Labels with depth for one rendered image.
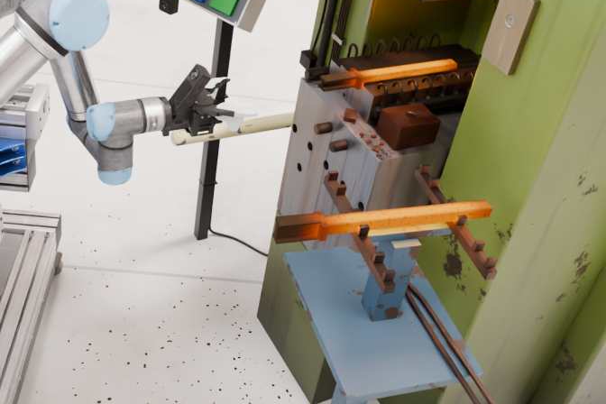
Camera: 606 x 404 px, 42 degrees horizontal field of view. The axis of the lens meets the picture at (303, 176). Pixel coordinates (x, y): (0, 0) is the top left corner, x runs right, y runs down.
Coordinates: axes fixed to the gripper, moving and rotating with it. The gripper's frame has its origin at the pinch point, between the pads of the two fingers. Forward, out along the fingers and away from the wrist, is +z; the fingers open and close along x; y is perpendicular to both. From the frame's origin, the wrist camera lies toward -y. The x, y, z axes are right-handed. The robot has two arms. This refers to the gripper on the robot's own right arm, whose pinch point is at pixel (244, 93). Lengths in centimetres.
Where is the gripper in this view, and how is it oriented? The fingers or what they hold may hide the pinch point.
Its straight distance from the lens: 180.0
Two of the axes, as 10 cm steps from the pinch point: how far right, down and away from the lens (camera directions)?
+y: -1.6, 7.9, 5.9
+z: 8.7, -1.7, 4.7
